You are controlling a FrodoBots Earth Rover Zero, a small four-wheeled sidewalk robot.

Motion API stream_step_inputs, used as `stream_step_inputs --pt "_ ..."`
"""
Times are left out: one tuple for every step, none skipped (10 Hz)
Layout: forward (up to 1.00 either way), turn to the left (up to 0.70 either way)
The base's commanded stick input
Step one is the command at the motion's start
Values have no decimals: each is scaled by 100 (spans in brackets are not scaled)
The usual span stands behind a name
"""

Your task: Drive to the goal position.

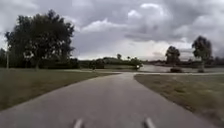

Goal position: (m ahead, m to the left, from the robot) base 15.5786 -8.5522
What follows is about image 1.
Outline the distant tree line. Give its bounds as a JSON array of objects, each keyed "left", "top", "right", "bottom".
[{"left": 79, "top": 53, "right": 144, "bottom": 71}]

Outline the grey asphalt path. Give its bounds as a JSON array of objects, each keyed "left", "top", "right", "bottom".
[{"left": 0, "top": 71, "right": 224, "bottom": 128}]

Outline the water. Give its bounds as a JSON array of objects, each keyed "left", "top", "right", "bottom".
[{"left": 139, "top": 63, "right": 224, "bottom": 74}]

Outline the dark hedge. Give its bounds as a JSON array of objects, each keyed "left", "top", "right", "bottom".
[{"left": 39, "top": 57, "right": 81, "bottom": 70}]

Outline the dark bush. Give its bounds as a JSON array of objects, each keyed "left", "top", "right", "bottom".
[{"left": 169, "top": 67, "right": 184, "bottom": 74}]

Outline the large dark tree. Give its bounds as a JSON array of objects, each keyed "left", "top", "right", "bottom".
[{"left": 4, "top": 9, "right": 76, "bottom": 70}]

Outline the grass field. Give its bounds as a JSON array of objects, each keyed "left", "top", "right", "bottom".
[
  {"left": 0, "top": 68, "right": 121, "bottom": 112},
  {"left": 133, "top": 73, "right": 224, "bottom": 128}
]

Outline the pole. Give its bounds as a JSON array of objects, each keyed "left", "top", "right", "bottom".
[{"left": 5, "top": 49, "right": 10, "bottom": 70}]

